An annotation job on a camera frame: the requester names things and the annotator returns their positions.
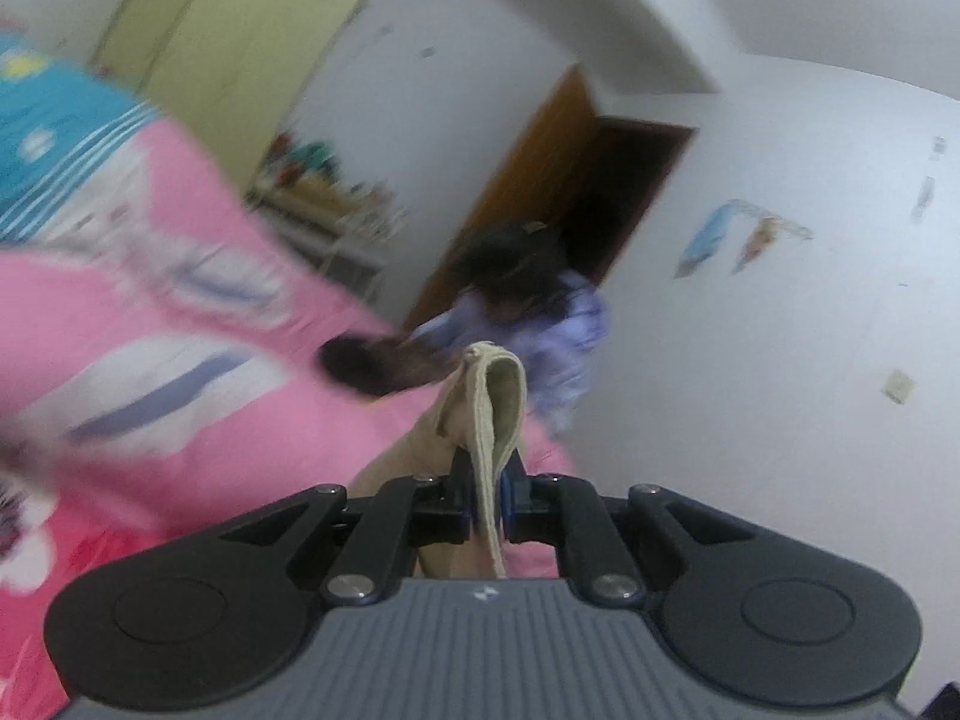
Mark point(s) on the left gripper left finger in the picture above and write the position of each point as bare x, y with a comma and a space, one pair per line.
377, 538

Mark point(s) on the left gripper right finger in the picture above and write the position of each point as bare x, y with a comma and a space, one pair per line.
567, 514

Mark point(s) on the beige jacket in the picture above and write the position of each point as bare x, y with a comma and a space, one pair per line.
480, 410

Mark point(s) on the child in purple clothes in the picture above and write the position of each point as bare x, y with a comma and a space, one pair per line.
515, 291

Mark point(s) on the cluttered side table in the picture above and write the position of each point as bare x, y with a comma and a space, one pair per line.
344, 232

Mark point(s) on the pink cartoon quilt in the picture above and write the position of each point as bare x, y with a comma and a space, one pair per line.
158, 376

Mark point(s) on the brown wooden door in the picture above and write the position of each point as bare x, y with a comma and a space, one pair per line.
589, 177

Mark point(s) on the yellow-green wardrobe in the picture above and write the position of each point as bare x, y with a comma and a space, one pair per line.
229, 71

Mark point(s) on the blue cloth on wall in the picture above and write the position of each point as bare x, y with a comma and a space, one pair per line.
712, 233

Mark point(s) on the orange cloth on wall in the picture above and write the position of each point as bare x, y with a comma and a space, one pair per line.
767, 232

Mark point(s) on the wall socket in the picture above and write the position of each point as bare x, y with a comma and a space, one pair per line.
898, 387

